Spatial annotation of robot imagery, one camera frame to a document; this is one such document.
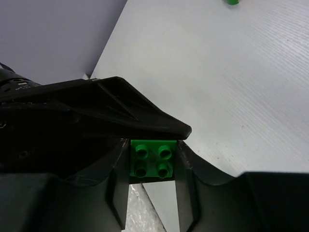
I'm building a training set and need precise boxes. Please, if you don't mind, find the green rounded lego piece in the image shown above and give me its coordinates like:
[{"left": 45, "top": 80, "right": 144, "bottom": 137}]
[{"left": 224, "top": 0, "right": 240, "bottom": 6}]

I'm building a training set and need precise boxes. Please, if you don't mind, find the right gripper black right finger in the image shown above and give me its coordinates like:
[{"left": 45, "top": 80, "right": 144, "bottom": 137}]
[{"left": 175, "top": 141, "right": 309, "bottom": 232}]

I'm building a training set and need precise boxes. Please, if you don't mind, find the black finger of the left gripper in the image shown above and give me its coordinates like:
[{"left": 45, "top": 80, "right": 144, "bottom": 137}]
[{"left": 0, "top": 76, "right": 192, "bottom": 177}]

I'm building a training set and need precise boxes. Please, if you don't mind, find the green brick from teal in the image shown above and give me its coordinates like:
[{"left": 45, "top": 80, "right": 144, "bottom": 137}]
[{"left": 130, "top": 140, "right": 176, "bottom": 179}]

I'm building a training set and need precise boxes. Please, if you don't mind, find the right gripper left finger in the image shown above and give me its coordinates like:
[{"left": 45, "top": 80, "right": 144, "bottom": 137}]
[{"left": 0, "top": 139, "right": 130, "bottom": 232}]

